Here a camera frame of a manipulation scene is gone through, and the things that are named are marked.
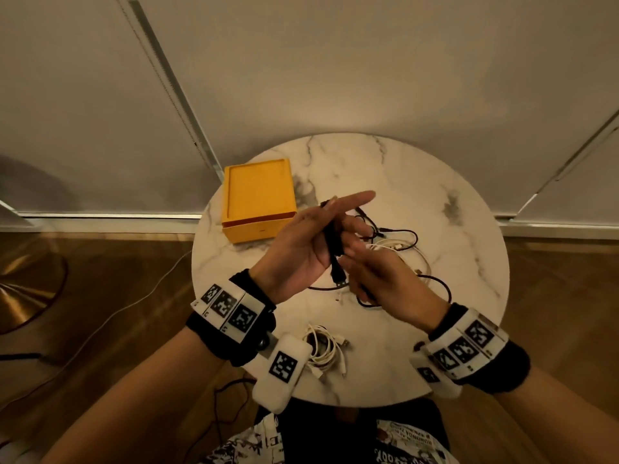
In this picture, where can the black right wristband with markers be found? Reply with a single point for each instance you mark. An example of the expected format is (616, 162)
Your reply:
(508, 372)

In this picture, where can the gold lamp base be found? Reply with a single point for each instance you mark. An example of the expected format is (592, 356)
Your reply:
(24, 294)

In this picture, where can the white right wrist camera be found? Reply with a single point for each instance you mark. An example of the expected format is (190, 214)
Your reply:
(428, 374)

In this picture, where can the metal bottom rail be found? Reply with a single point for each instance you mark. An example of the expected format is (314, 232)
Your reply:
(96, 223)
(556, 229)

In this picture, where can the metal blind track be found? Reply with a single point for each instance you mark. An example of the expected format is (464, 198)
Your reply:
(568, 169)
(171, 91)

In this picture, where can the black wristband with markers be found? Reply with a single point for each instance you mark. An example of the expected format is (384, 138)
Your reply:
(508, 372)
(217, 343)

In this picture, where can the yellow box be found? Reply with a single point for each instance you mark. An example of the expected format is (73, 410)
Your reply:
(258, 188)

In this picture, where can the person's left forearm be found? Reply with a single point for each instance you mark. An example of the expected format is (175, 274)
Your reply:
(145, 396)

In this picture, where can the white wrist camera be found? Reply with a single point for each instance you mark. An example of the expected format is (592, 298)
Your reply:
(428, 374)
(283, 367)

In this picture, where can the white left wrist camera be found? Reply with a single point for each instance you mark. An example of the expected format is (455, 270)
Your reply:
(283, 367)

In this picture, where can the white marble table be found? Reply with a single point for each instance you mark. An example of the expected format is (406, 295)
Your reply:
(411, 178)

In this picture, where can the person's right forearm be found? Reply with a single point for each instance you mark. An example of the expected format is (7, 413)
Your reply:
(556, 420)

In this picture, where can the person's left hand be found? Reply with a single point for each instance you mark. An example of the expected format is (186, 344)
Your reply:
(295, 256)

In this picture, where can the person's right hand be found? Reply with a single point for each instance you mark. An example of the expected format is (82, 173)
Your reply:
(396, 289)

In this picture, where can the black left wristband with markers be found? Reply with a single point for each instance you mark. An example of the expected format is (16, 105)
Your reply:
(217, 343)

